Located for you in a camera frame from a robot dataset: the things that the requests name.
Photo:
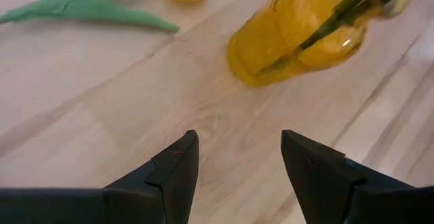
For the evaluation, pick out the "yellow glass vase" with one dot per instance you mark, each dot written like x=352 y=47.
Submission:
x=271 y=47

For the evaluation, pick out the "yellow artificial tulip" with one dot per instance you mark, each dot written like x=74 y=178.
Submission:
x=84 y=10

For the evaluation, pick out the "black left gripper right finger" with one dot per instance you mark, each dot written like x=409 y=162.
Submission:
x=339 y=197

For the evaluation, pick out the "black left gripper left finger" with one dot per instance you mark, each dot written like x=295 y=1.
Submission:
x=152 y=197

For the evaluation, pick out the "blue artificial flower bunch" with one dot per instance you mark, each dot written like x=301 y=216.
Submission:
x=342 y=13

